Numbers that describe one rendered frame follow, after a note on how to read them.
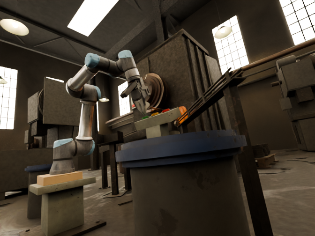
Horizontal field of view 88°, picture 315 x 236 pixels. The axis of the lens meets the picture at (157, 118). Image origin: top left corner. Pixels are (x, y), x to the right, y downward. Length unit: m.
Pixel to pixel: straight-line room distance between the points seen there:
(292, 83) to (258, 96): 2.36
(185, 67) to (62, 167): 1.47
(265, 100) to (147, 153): 7.40
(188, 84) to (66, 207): 1.47
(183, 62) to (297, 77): 4.07
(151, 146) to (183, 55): 1.73
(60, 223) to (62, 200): 0.13
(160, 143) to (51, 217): 1.04
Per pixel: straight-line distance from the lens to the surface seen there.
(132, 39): 7.32
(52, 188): 1.17
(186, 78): 1.84
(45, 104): 4.09
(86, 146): 1.32
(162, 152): 0.28
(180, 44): 2.06
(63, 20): 10.82
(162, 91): 1.80
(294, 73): 5.61
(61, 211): 1.26
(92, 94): 1.29
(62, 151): 1.28
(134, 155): 0.31
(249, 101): 7.71
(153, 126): 0.82
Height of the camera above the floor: 0.40
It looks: 12 degrees up
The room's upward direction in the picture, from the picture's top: 7 degrees counter-clockwise
